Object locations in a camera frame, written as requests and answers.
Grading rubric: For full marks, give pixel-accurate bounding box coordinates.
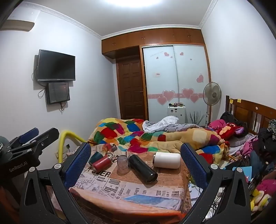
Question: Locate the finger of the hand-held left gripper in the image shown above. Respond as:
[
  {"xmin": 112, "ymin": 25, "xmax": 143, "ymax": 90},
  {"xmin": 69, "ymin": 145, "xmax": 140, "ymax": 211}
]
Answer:
[
  {"xmin": 10, "ymin": 128, "xmax": 40, "ymax": 149},
  {"xmin": 13, "ymin": 128, "xmax": 60, "ymax": 157}
]

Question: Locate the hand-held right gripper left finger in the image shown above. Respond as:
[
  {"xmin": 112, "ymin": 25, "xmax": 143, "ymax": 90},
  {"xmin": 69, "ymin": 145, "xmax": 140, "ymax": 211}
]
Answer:
[{"xmin": 19, "ymin": 142, "xmax": 92, "ymax": 224}]

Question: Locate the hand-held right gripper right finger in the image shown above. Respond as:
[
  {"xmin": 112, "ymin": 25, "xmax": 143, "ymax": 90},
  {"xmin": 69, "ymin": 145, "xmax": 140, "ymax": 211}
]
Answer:
[{"xmin": 181, "ymin": 142, "xmax": 253, "ymax": 224}]

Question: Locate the dark green cup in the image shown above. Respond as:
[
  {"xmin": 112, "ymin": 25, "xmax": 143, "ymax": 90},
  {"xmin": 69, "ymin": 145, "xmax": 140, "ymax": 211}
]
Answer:
[{"xmin": 88, "ymin": 151, "xmax": 106, "ymax": 165}]

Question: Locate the clear glass cup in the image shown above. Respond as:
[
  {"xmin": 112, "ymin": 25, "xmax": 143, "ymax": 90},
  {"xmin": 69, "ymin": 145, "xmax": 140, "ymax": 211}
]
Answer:
[{"xmin": 116, "ymin": 155, "xmax": 131, "ymax": 175}]

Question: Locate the red bottle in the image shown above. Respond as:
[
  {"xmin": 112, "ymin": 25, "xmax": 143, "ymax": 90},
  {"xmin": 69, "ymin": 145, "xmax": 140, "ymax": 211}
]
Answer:
[{"xmin": 92, "ymin": 155, "xmax": 116, "ymax": 170}]

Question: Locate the white cylindrical bottle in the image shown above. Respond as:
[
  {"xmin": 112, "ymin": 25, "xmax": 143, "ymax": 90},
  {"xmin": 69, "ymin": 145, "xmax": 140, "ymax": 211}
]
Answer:
[{"xmin": 153, "ymin": 152, "xmax": 181, "ymax": 169}]

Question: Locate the pink clothing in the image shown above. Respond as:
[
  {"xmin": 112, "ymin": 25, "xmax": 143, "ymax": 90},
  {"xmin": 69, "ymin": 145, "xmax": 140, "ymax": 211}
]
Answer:
[{"xmin": 207, "ymin": 119, "xmax": 227, "ymax": 131}]

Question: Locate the spiky potted plant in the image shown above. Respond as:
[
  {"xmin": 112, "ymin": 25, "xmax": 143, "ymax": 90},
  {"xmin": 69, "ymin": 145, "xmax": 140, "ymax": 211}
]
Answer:
[{"xmin": 189, "ymin": 111, "xmax": 207, "ymax": 125}]

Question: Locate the black bottle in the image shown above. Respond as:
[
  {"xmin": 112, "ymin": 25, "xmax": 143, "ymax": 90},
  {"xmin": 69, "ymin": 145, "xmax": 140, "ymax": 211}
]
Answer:
[{"xmin": 128, "ymin": 154, "xmax": 159, "ymax": 184}]

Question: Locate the grey crumpled sheet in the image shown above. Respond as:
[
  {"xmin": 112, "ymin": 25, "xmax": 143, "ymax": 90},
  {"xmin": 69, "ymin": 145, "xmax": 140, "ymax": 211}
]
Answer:
[{"xmin": 142, "ymin": 115, "xmax": 208, "ymax": 133}]

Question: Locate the red plush toy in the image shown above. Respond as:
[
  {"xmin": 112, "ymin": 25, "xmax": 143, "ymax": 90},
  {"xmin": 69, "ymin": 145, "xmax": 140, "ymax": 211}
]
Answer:
[{"xmin": 216, "ymin": 122, "xmax": 249, "ymax": 139}]

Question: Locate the light blue paper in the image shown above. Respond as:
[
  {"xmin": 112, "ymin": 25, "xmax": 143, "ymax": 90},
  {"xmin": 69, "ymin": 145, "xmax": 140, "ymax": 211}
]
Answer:
[{"xmin": 236, "ymin": 165, "xmax": 252, "ymax": 180}]

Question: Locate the small white cabinet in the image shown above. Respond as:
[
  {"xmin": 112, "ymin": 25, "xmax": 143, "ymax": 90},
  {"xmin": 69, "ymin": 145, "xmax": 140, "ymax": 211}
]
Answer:
[{"xmin": 167, "ymin": 105, "xmax": 186, "ymax": 125}]

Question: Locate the printed newspaper tablecloth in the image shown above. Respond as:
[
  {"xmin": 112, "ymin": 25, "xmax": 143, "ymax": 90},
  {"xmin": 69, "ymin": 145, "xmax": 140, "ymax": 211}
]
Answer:
[{"xmin": 68, "ymin": 143, "xmax": 193, "ymax": 218}]

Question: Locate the colourful patchwork blanket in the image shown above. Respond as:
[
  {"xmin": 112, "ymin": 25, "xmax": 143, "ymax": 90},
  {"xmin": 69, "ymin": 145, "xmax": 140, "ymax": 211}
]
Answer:
[{"xmin": 87, "ymin": 117, "xmax": 231, "ymax": 164}]

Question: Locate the black clothing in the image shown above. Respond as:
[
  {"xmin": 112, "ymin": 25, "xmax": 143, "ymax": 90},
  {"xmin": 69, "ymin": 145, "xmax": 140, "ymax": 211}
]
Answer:
[{"xmin": 220, "ymin": 111, "xmax": 248, "ymax": 130}]

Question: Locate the wooden bed headboard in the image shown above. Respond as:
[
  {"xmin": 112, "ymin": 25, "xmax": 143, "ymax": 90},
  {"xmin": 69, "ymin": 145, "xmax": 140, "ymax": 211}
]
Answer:
[{"xmin": 225, "ymin": 95, "xmax": 276, "ymax": 136}]

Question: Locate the yellow and pink plush toy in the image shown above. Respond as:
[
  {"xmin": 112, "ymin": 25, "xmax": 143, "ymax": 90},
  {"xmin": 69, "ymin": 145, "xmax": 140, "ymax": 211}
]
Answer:
[{"xmin": 250, "ymin": 178, "xmax": 276, "ymax": 213}]

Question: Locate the standing electric fan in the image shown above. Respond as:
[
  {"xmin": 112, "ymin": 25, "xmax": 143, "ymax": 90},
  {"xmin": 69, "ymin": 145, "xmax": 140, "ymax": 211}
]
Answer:
[{"xmin": 202, "ymin": 82, "xmax": 222, "ymax": 124}]

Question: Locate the pile of dark clothes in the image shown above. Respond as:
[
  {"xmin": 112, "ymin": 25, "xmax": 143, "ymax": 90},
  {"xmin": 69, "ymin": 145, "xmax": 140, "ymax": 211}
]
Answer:
[{"xmin": 248, "ymin": 119, "xmax": 276, "ymax": 173}]

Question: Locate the brown wooden door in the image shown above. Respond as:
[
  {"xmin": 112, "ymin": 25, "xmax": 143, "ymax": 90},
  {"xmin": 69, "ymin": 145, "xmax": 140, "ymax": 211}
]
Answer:
[{"xmin": 116, "ymin": 56, "xmax": 147, "ymax": 121}]

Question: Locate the white sliding wardrobe with hearts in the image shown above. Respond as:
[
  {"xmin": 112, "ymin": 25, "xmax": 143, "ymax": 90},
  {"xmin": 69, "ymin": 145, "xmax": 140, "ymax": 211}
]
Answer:
[{"xmin": 141, "ymin": 44, "xmax": 211, "ymax": 125}]

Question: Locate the white air conditioner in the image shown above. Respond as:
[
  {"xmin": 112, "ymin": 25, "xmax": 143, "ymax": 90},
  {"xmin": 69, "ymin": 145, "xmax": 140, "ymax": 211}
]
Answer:
[{"xmin": 0, "ymin": 9, "xmax": 41, "ymax": 31}]

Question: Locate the wooden overhead cabinet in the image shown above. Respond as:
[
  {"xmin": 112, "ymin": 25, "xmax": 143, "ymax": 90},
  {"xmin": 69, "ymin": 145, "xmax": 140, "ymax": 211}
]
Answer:
[{"xmin": 101, "ymin": 28, "xmax": 206, "ymax": 58}]

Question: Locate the yellow padded rail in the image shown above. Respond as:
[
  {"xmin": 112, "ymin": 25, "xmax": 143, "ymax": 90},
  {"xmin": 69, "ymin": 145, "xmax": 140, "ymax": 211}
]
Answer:
[{"xmin": 57, "ymin": 130, "xmax": 87, "ymax": 163}]

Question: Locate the small black wall monitor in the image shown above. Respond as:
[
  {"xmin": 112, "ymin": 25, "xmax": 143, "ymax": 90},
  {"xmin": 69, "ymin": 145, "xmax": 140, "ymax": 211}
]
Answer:
[{"xmin": 45, "ymin": 82, "xmax": 71, "ymax": 105}]

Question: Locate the black wall television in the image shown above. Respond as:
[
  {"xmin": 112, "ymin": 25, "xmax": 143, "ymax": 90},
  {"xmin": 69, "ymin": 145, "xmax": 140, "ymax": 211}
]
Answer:
[{"xmin": 37, "ymin": 49, "xmax": 76, "ymax": 82}]

